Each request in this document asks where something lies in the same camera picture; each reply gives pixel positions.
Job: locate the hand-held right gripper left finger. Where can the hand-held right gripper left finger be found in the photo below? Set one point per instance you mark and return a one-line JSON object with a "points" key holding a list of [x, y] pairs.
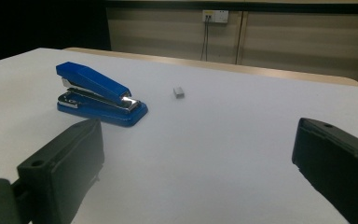
{"points": [[65, 165]]}

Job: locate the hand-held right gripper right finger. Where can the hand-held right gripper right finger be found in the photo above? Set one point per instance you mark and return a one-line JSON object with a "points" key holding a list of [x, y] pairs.
{"points": [[338, 165]]}

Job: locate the blue stapler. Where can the blue stapler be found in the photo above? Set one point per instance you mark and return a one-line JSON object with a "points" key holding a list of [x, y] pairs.
{"points": [[96, 82]]}

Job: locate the grey block of staples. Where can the grey block of staples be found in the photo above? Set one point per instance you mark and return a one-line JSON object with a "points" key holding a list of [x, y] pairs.
{"points": [[179, 92]]}

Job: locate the white wall socket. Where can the white wall socket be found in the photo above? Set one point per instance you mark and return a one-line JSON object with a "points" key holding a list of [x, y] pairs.
{"points": [[216, 16]]}

